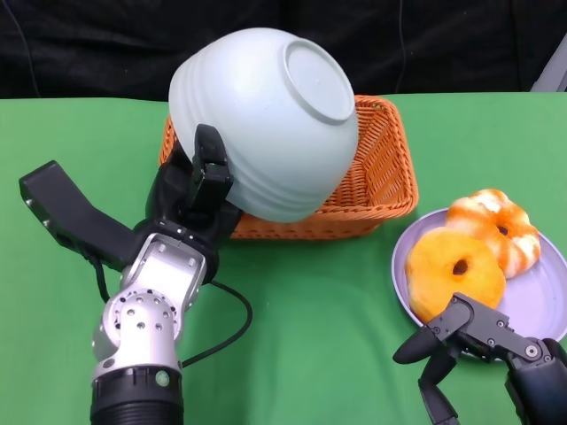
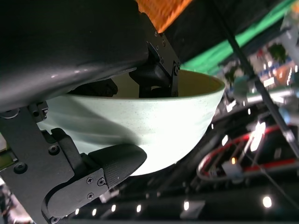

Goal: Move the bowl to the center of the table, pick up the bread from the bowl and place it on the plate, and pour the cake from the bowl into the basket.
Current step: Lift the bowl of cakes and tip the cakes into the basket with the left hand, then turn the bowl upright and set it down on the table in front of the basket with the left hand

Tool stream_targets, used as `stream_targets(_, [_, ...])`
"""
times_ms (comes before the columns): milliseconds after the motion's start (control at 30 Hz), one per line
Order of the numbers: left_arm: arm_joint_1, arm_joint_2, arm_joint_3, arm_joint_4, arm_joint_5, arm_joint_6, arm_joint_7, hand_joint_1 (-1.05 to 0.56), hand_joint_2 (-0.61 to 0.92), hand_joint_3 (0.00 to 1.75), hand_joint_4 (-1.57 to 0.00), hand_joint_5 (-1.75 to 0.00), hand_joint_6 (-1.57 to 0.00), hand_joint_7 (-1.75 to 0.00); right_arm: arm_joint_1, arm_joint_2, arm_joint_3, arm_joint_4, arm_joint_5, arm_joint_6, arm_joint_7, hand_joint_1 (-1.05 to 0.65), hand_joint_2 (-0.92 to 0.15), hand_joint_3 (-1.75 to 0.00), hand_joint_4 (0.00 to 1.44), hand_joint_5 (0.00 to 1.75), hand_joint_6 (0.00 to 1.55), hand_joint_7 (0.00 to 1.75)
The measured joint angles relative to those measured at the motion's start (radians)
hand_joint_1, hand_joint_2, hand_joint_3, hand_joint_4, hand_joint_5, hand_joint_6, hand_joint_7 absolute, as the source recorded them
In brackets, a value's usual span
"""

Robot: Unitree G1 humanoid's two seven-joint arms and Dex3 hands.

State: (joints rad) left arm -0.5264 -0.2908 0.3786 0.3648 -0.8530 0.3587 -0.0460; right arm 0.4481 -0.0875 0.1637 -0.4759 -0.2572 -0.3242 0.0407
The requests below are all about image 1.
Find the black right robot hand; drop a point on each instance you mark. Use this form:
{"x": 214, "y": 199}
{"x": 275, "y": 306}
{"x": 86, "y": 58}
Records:
{"x": 478, "y": 327}

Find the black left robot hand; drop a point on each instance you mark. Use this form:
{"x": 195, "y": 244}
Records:
{"x": 177, "y": 195}

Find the pale green bowl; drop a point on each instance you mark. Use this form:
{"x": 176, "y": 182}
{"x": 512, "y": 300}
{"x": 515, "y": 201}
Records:
{"x": 266, "y": 133}

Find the lavender round plate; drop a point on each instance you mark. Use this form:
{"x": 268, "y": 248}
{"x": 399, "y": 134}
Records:
{"x": 540, "y": 301}

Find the orange wicker basket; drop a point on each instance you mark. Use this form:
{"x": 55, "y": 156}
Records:
{"x": 381, "y": 177}

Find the green tablecloth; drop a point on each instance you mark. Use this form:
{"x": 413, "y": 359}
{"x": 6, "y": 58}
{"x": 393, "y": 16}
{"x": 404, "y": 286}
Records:
{"x": 310, "y": 332}

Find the black backdrop curtain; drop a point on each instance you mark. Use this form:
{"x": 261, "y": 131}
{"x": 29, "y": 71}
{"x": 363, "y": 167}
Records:
{"x": 88, "y": 48}

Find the black vertical pole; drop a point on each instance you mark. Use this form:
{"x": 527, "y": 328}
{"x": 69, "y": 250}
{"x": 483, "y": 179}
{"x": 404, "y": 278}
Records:
{"x": 285, "y": 13}

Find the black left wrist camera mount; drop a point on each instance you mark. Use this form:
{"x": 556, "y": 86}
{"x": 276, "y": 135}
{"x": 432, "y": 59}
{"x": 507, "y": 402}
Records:
{"x": 75, "y": 208}

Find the white metal frame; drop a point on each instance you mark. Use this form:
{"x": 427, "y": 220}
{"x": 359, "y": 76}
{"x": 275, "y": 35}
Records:
{"x": 553, "y": 66}

